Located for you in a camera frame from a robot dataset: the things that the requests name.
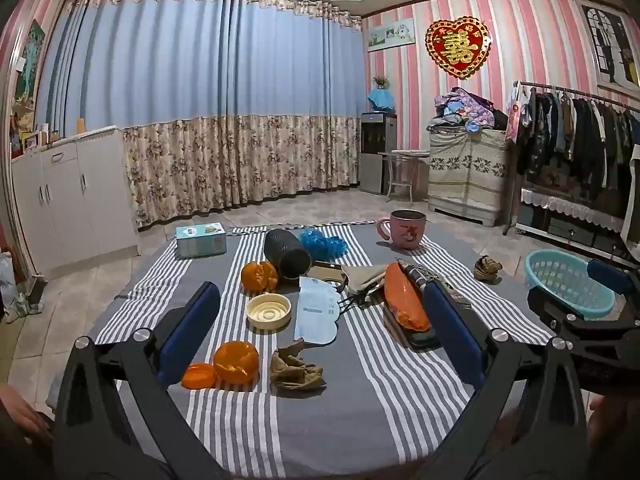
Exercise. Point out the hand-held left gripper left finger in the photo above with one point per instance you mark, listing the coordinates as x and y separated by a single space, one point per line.
189 332

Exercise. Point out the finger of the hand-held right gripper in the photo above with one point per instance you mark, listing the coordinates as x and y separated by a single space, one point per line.
550 305
610 276

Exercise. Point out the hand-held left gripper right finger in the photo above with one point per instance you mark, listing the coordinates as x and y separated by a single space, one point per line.
452 332

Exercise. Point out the light blue plastic basket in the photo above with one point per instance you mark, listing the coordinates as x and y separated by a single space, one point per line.
570 280

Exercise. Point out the orange plastic packet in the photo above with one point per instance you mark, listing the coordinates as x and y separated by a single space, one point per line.
406 300

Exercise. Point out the black ridged pen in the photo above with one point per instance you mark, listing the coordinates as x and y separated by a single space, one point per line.
414 274

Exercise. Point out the small brown paper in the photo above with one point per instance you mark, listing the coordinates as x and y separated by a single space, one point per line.
487 270

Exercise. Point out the beige cloth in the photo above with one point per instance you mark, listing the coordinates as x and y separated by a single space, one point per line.
365 277

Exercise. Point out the person's right hand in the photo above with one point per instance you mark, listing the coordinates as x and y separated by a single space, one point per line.
612 422

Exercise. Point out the orange lid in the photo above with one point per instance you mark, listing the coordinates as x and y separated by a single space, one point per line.
198 376

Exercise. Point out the cream round lid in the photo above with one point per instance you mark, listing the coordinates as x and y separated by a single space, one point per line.
268 312

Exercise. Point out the lace covered low shelf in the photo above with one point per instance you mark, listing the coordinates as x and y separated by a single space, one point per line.
565 205

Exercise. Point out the orange pumpkin toy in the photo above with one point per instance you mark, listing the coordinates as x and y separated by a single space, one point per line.
259 277

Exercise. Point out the teal tissue box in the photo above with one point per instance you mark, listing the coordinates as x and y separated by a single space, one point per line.
200 242

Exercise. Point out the pink mug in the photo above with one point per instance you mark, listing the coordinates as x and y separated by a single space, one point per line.
406 232

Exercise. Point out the crumpled brown cloth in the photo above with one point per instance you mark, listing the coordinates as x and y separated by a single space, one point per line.
295 370

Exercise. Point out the black cylindrical bottle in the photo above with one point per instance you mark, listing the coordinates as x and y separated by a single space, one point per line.
285 255

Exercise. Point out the row of hanging clothes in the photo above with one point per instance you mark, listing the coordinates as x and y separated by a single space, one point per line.
575 140

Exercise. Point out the striped grey white cloth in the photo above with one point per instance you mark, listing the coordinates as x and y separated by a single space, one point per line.
300 425

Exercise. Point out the cloth covered cabinet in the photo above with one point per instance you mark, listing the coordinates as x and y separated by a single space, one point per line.
467 175

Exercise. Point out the blue plastic bag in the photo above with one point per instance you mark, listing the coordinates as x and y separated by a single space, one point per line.
325 244

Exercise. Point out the white cabinet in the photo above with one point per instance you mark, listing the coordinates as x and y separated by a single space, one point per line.
75 200

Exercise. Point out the pink hanging bag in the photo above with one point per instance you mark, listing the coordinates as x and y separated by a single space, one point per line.
513 115

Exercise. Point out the grey water dispenser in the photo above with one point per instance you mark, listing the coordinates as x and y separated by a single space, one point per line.
375 155

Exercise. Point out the metal clothes rack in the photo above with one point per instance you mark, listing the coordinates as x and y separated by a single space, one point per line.
550 88

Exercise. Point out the pile of colourful clothes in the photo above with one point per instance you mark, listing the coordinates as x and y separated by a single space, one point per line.
467 110

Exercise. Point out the black white framed picture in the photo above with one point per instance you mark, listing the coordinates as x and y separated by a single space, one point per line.
610 45

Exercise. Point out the orange bottle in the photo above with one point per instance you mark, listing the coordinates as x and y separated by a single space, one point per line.
80 126

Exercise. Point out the blue potted plant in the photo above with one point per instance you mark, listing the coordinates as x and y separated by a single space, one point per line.
382 97

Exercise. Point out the blue floral curtain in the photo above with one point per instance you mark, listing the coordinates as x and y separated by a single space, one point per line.
200 85

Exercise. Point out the red heart wall decoration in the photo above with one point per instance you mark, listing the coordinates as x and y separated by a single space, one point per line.
457 45

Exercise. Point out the small landscape wall picture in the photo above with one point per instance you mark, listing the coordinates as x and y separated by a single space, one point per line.
392 35

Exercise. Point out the green wall poster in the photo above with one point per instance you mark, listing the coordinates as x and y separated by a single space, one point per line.
31 60

